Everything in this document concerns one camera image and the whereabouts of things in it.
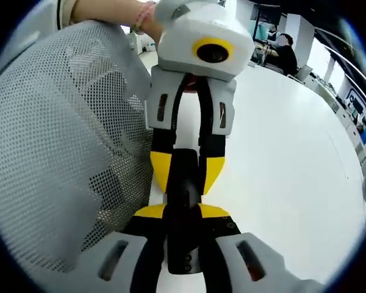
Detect person's left hand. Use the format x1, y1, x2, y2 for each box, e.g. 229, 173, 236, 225
140, 5, 165, 46

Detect white office chair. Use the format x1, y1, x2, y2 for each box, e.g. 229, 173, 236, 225
294, 65, 314, 82

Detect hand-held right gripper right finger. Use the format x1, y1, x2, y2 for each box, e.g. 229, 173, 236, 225
198, 203, 324, 293

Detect black remote control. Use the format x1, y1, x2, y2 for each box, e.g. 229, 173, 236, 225
166, 148, 207, 275

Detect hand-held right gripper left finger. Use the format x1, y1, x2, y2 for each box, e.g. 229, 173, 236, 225
76, 204, 168, 293

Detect grey mesh office chair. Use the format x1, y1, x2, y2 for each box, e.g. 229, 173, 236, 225
0, 20, 156, 275

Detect pink bracelet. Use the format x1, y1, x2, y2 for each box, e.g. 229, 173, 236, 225
133, 1, 157, 31

